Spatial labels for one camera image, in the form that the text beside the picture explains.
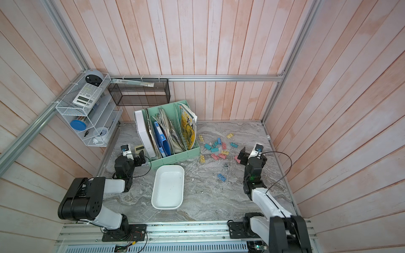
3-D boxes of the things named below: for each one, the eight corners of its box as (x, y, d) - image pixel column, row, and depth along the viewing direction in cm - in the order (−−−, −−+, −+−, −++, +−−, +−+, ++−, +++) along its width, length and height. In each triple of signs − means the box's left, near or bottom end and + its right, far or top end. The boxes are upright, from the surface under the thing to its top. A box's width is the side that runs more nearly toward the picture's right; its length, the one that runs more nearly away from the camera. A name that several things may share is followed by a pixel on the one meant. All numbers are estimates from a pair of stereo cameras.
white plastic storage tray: (151, 211, 82) (148, 208, 77) (158, 170, 97) (156, 165, 92) (183, 211, 82) (182, 208, 77) (185, 170, 97) (185, 165, 92)
